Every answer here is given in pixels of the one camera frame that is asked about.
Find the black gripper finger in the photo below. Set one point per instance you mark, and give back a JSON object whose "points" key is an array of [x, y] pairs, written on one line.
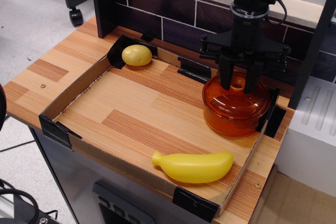
{"points": [[254, 72], [226, 68]]}

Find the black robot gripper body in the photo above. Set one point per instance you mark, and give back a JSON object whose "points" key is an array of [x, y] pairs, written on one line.
{"points": [[244, 45]]}

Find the orange transparent pot lid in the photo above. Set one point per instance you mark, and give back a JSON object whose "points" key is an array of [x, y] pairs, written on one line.
{"points": [[234, 103]]}

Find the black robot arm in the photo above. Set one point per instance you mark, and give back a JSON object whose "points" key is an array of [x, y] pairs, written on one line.
{"points": [[252, 9]]}

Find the orange transparent plastic pot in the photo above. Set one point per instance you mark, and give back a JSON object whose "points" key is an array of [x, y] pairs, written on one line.
{"points": [[234, 128]]}

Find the yellow toy potato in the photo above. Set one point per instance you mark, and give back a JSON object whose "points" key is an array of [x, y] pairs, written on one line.
{"points": [[136, 55]]}

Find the white toy sink unit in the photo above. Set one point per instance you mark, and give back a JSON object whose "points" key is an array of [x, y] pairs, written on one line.
{"points": [[307, 153]]}

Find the yellow toy banana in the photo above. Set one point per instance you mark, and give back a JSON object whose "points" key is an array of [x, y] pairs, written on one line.
{"points": [[194, 168]]}

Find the black office chair base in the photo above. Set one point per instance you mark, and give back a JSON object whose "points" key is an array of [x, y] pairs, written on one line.
{"points": [[75, 14]]}

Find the grey toy oven front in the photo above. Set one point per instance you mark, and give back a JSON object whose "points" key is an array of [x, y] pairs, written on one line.
{"points": [[114, 209]]}

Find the cardboard fence with black tape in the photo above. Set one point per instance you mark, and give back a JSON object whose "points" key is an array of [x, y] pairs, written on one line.
{"points": [[106, 120]]}

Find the dark grey post right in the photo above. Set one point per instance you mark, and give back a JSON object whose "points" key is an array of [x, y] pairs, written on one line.
{"points": [[312, 52]]}

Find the black vertical post left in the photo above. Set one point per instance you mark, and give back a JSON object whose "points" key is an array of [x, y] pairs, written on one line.
{"points": [[105, 6]]}

